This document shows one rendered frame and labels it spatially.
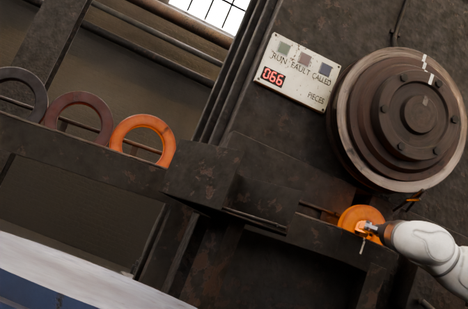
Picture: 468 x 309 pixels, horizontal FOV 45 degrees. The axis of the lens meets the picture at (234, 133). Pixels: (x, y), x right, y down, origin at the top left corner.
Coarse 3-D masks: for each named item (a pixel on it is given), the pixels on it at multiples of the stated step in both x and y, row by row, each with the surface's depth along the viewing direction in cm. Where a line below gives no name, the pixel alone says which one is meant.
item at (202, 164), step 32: (192, 160) 129; (224, 160) 123; (192, 192) 125; (224, 192) 119; (256, 192) 148; (288, 192) 142; (224, 224) 132; (256, 224) 134; (288, 224) 138; (224, 256) 132; (192, 288) 130
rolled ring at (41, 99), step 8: (0, 72) 149; (8, 72) 150; (16, 72) 150; (24, 72) 151; (0, 80) 149; (8, 80) 152; (16, 80) 152; (24, 80) 151; (32, 80) 151; (32, 88) 151; (40, 88) 152; (40, 96) 151; (40, 104) 151; (32, 112) 150; (40, 112) 151; (32, 120) 150; (40, 120) 151
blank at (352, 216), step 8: (352, 208) 171; (360, 208) 172; (368, 208) 172; (344, 216) 171; (352, 216) 171; (360, 216) 172; (368, 216) 172; (376, 216) 173; (344, 224) 170; (352, 224) 171; (376, 240) 172
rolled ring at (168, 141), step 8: (128, 120) 157; (136, 120) 158; (144, 120) 158; (152, 120) 159; (160, 120) 160; (120, 128) 156; (128, 128) 157; (152, 128) 160; (160, 128) 159; (168, 128) 160; (112, 136) 156; (120, 136) 156; (160, 136) 161; (168, 136) 160; (112, 144) 155; (120, 144) 156; (168, 144) 159; (168, 152) 159; (160, 160) 158; (168, 160) 159
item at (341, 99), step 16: (384, 48) 180; (400, 48) 181; (368, 64) 177; (432, 64) 184; (352, 80) 175; (448, 80) 185; (336, 96) 177; (336, 112) 172; (464, 112) 185; (336, 128) 173; (464, 128) 184; (336, 144) 177; (352, 144) 172; (464, 144) 183; (352, 160) 172; (368, 176) 172; (384, 176) 174; (432, 176) 179; (400, 192) 175
